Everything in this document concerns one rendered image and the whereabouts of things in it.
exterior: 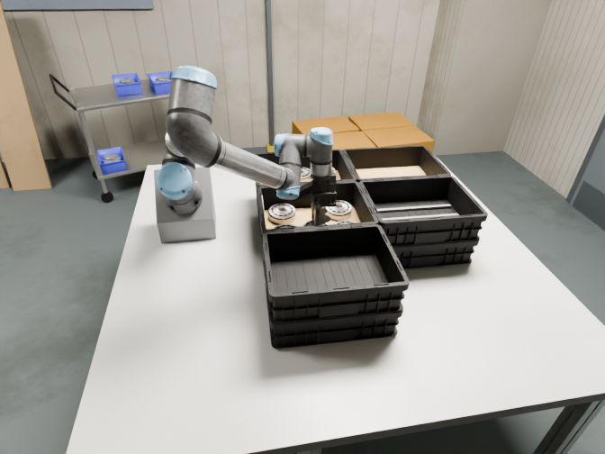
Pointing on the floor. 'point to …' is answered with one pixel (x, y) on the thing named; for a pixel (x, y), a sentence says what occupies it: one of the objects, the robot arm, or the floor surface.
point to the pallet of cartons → (367, 131)
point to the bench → (248, 318)
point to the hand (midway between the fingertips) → (314, 224)
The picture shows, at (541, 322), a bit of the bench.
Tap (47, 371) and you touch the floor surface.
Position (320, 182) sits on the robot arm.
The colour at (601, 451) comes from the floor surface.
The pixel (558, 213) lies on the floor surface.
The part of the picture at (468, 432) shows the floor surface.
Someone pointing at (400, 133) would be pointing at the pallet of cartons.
